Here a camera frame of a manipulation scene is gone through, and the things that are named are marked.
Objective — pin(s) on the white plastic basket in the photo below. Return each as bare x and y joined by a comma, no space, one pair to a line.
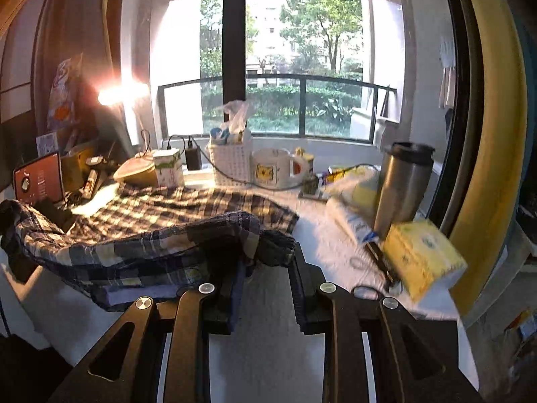
231,164

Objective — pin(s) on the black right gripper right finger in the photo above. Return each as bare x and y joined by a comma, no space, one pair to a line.
375,350

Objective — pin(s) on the desk lamp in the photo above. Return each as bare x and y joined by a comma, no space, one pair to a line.
125,98

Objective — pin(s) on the yellow tissue box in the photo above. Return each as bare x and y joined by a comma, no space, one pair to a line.
423,258

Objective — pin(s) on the black power adapter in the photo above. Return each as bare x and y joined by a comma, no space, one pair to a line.
193,155

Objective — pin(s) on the spray can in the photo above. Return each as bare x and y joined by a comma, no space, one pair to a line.
90,185

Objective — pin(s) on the tan food container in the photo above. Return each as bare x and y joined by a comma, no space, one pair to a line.
139,171

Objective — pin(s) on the yellow snack bag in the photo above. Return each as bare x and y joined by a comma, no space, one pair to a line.
358,189

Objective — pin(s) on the steel thermos tumbler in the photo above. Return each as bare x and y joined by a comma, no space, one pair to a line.
405,174

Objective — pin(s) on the green white carton box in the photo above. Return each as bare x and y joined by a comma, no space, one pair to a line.
168,167

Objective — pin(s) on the black balcony railing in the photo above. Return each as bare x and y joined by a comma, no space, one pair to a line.
288,105

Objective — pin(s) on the blue white plaid pants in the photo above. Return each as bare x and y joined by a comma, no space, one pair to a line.
151,241

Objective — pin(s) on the yellow lid jar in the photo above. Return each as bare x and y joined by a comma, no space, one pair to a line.
308,157

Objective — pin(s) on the white bear mug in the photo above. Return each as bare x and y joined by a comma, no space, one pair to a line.
276,168

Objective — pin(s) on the white tube of cream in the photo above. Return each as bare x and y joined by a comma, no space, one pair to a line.
352,224

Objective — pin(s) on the small green figurine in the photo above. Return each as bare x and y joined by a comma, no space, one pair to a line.
310,184

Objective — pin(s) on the white plastic bag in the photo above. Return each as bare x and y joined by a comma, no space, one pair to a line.
235,130

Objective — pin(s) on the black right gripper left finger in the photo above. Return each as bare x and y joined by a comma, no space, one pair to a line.
159,352

